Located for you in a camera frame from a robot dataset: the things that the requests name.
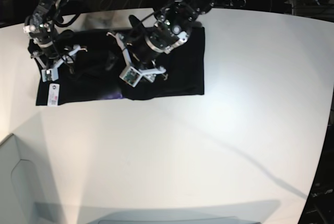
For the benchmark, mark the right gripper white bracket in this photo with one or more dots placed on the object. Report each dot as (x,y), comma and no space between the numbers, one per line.
(51,56)

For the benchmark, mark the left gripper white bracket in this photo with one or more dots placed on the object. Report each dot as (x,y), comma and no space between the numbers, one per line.
(141,52)

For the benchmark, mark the black T-shirt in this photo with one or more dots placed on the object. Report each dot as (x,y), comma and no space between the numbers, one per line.
(100,71)

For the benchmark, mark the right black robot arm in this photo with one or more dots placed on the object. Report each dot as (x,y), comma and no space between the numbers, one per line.
(40,27)

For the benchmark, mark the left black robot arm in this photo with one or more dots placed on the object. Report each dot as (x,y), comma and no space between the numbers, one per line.
(181,13)

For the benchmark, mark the white garment tag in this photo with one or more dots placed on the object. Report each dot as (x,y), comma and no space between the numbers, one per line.
(53,95)

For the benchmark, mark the black power strip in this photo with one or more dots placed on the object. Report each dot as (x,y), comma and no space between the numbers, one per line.
(230,3)

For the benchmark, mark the white tray at corner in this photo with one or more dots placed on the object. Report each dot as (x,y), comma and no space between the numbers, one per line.
(28,188)

